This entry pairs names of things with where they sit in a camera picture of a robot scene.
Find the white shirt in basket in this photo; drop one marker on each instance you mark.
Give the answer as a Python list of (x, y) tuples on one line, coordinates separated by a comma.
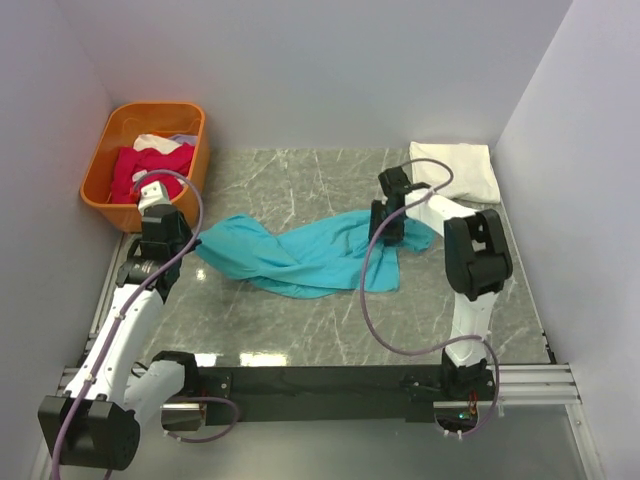
[(160, 144)]

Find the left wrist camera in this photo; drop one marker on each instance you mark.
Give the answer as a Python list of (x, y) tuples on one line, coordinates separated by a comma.
[(151, 195)]

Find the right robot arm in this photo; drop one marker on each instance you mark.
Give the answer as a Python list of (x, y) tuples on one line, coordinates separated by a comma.
[(477, 263)]

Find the lavender shirt in basket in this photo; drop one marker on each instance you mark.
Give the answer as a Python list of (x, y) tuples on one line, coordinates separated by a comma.
[(185, 139)]

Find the folded white t-shirt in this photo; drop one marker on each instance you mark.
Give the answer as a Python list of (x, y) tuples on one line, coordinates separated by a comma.
[(474, 179)]

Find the teal t-shirt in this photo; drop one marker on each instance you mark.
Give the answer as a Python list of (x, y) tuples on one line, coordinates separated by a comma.
[(313, 261)]

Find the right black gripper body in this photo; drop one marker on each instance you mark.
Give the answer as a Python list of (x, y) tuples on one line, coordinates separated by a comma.
[(393, 228)]

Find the orange plastic basket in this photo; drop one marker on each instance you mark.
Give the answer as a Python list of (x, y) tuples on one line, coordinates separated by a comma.
[(124, 125)]

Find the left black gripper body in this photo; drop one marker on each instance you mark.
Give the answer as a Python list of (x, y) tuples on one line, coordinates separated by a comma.
[(182, 242)]

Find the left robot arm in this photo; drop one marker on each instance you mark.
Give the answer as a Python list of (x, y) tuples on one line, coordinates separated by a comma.
[(97, 421)]

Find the red t-shirt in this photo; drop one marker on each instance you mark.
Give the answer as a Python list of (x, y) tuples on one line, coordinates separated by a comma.
[(132, 164)]

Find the black base beam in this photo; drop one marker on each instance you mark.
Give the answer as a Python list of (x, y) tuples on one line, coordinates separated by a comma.
[(312, 393)]

